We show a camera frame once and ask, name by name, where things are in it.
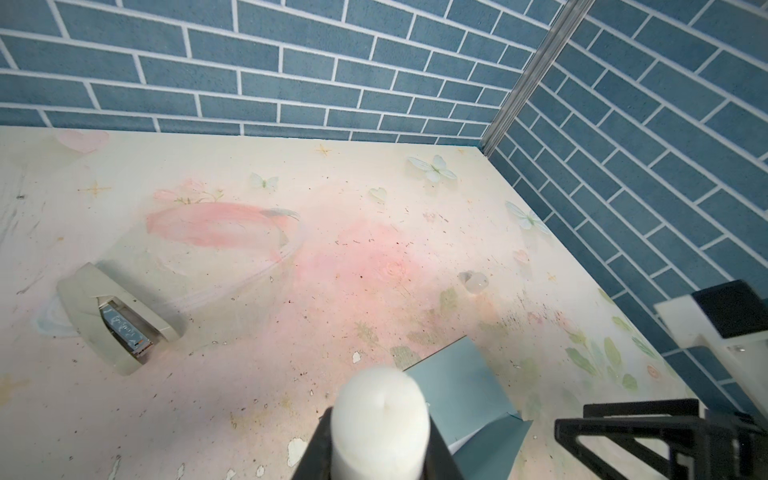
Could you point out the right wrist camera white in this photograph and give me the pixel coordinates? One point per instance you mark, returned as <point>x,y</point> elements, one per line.
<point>728,323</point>

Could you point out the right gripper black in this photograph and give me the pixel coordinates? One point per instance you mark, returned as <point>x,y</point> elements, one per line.
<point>672,437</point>

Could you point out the teal envelope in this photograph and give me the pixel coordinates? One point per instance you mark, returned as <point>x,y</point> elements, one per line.
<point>464,396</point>

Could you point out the white letter with blue border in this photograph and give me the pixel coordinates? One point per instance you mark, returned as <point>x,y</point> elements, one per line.
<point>457,445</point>

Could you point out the white glue stick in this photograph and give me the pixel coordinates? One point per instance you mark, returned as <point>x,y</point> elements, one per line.
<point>380,427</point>

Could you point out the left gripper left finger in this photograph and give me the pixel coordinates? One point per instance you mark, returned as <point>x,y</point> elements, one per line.
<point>315,463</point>

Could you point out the clear glue stick cap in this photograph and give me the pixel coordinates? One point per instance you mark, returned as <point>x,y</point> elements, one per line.
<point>473,281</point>

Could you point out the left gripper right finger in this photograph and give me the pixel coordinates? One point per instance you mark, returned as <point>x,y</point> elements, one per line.
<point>440,463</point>

